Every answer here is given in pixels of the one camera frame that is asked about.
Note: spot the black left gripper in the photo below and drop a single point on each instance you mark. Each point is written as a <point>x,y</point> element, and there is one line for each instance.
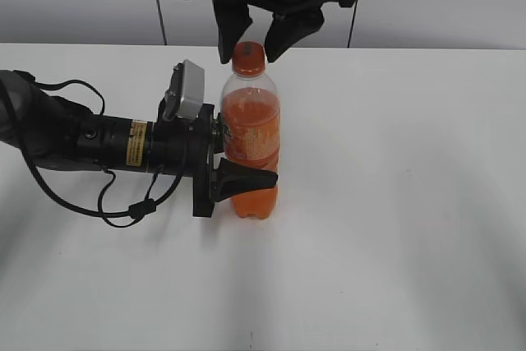
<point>230,179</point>

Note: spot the orange bottle cap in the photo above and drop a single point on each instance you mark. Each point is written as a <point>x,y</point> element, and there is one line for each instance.
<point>248,59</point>

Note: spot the orange soda plastic bottle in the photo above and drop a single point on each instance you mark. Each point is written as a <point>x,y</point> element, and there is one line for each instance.
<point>250,109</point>

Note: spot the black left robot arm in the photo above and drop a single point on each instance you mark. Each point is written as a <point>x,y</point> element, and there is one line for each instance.
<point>57,134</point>

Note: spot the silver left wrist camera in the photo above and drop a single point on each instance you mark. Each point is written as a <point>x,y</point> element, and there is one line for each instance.
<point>185,94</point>

